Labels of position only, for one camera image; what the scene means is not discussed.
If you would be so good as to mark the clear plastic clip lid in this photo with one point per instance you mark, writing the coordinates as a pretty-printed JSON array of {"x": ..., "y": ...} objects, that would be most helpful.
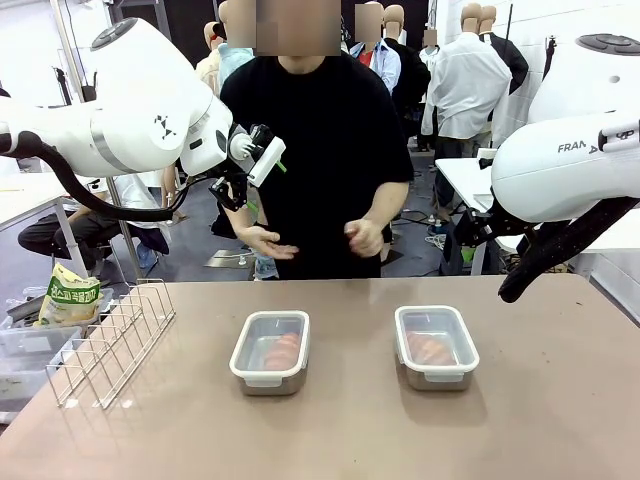
[
  {"x": 272, "y": 322},
  {"x": 435, "y": 320}
]

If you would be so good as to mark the silver metal post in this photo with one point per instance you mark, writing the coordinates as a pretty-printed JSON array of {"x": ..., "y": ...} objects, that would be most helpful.
[{"x": 68, "y": 50}]

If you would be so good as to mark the mannequin in light blue shirt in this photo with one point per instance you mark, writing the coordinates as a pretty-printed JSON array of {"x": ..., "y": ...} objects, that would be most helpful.
[{"x": 382, "y": 65}]

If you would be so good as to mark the mannequin in black white jacket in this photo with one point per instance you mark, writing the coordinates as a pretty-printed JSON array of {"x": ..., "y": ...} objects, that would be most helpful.
[{"x": 515, "y": 65}]

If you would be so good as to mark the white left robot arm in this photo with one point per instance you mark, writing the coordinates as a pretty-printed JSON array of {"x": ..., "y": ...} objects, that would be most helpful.
[{"x": 140, "y": 100}]

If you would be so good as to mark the person's right forearm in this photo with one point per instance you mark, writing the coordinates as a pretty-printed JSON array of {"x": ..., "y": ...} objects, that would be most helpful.
[{"x": 235, "y": 220}]

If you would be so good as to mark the mannequin in white shirt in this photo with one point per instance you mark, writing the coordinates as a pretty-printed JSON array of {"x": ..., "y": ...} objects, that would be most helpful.
[{"x": 465, "y": 85}]

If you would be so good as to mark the mannequin in beige jacket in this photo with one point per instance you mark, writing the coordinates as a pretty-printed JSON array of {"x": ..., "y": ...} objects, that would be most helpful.
[{"x": 207, "y": 65}]

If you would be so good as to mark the seated person in white shirt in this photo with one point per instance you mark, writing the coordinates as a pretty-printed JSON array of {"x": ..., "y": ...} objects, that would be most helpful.
[{"x": 50, "y": 230}]

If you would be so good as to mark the stainless steel rectangular container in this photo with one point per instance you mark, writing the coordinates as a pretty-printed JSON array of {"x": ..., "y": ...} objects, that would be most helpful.
[
  {"x": 435, "y": 386},
  {"x": 272, "y": 388}
]

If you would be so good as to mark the mannequin in light blue fleece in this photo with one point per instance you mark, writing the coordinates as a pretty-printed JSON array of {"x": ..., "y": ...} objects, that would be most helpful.
[{"x": 232, "y": 60}]

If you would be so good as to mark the person's left forearm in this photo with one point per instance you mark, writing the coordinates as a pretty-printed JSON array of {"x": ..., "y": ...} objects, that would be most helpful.
[{"x": 390, "y": 202}]

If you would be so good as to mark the person's left hand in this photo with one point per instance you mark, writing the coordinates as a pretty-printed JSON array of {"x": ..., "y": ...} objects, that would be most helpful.
[{"x": 365, "y": 237}]

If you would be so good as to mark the white desk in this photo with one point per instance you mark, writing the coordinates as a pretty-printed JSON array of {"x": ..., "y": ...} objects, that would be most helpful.
[{"x": 20, "y": 195}]

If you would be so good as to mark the golden croissant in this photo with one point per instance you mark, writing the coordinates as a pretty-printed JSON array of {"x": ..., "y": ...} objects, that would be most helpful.
[
  {"x": 430, "y": 347},
  {"x": 282, "y": 350}
]

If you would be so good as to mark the metal mannequin base plate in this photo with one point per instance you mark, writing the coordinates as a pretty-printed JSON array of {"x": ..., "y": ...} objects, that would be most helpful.
[{"x": 230, "y": 260}]

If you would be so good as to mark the person's right hand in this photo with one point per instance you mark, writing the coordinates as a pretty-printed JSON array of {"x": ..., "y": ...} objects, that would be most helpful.
[{"x": 265, "y": 242}]

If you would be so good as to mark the clear plastic storage bin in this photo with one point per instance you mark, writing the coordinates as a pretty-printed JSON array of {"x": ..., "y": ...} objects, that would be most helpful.
[{"x": 25, "y": 370}]

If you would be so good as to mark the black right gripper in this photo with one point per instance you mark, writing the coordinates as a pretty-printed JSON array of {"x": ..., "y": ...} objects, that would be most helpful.
[{"x": 477, "y": 230}]

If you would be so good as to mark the person in black T-shirt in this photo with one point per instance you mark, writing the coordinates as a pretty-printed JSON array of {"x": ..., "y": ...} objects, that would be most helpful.
[{"x": 325, "y": 125}]

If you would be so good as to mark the green and white snack bag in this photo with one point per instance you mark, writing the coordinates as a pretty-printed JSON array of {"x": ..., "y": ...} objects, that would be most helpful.
[{"x": 67, "y": 300}]

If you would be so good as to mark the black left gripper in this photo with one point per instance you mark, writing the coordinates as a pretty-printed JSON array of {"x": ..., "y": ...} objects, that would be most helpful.
[{"x": 231, "y": 190}]

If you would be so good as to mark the black stand pole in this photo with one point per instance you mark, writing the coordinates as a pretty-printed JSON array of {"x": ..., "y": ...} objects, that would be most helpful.
[{"x": 550, "y": 50}]

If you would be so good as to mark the crumpled blue jeans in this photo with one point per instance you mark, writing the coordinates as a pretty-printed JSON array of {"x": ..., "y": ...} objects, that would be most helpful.
[{"x": 265, "y": 265}]

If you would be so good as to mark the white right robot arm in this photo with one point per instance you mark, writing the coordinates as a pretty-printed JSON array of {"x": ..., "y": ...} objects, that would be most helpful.
[{"x": 550, "y": 170}]

